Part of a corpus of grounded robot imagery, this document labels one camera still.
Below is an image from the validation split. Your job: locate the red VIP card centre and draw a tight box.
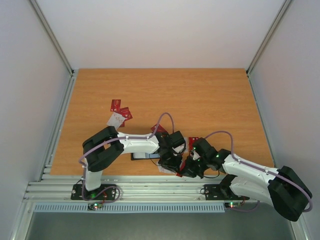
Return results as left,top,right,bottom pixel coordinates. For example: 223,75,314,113
151,124,168,133

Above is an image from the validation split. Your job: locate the white card left cluster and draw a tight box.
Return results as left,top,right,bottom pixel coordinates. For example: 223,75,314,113
106,112,126,130

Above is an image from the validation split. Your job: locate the white card upper pile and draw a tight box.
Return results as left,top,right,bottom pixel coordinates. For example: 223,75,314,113
174,137,189,154

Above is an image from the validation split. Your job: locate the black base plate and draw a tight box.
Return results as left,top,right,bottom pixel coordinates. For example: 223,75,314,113
70,183,119,201
203,184,250,201

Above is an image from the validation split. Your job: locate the red card left cluster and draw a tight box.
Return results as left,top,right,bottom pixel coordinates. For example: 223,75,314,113
120,107,133,121

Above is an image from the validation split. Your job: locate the red card magnetic stripe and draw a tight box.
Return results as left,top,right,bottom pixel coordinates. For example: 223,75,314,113
176,160,186,177

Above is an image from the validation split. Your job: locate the black leather card holder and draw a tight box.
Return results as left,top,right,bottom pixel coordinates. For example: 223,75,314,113
130,152,160,161

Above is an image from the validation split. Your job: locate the red card column upper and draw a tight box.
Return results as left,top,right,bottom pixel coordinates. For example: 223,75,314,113
188,137,199,151

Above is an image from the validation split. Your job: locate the right controller board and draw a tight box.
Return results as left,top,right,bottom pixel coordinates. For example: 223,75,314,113
224,202,242,209

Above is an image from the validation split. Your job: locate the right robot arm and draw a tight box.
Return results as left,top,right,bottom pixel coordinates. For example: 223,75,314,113
180,138,313,222

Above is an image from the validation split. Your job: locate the red card far left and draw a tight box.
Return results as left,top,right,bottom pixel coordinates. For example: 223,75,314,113
110,99,121,113

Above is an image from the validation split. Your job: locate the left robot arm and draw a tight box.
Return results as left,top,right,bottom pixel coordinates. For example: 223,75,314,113
80,126,187,199

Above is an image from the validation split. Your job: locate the grey slotted cable duct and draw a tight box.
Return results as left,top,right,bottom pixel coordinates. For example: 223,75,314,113
33,202,225,214

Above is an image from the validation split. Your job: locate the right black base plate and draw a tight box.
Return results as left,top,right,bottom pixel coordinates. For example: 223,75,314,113
203,184,250,201

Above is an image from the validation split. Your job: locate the left controller board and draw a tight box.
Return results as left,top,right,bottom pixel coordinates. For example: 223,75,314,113
87,202,103,211

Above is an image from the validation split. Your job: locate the controller board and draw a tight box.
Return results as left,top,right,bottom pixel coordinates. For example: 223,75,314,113
224,202,242,209
87,202,103,211

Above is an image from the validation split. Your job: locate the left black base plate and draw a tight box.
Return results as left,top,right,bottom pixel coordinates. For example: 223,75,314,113
70,183,119,201

